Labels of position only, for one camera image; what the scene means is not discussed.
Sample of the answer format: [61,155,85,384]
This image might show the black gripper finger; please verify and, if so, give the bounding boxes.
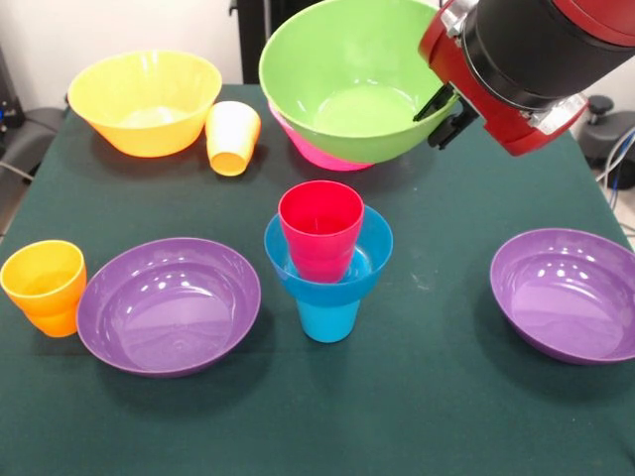
[428,106,478,150]
[412,84,455,123]

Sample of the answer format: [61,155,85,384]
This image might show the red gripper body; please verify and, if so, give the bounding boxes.
[417,0,590,159]

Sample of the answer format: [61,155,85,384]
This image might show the large pink plastic bowl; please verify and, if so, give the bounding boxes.
[267,101,376,173]

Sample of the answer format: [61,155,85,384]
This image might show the green plastic bowl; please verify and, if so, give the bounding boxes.
[258,0,460,166]

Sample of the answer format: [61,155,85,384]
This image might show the red plastic cup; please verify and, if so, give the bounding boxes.
[277,179,366,285]

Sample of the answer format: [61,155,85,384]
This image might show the small blue plastic bowl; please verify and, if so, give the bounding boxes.
[263,206,395,304]

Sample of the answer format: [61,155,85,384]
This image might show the yellow orange plastic cup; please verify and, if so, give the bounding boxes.
[204,100,263,178]

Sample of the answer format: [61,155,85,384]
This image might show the shallow purple plastic bowl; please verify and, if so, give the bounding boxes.
[489,227,635,367]
[75,237,263,380]

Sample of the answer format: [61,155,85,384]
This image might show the blue plastic cup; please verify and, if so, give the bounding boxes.
[296,297,362,344]

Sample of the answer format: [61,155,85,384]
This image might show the black stand with knob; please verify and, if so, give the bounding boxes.
[577,95,635,170]

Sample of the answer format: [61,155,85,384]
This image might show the large orange plastic bowl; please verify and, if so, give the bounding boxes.
[66,49,223,159]

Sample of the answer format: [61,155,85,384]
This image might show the dark green tablecloth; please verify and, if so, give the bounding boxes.
[0,82,635,476]

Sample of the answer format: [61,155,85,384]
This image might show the black grey chair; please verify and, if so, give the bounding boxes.
[0,106,68,180]

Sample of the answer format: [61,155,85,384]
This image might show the black equipment box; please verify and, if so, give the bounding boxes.
[0,47,26,131]

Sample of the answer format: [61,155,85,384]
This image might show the light blue cable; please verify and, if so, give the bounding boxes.
[594,126,635,187]

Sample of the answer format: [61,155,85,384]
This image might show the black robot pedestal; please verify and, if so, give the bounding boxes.
[228,0,328,85]

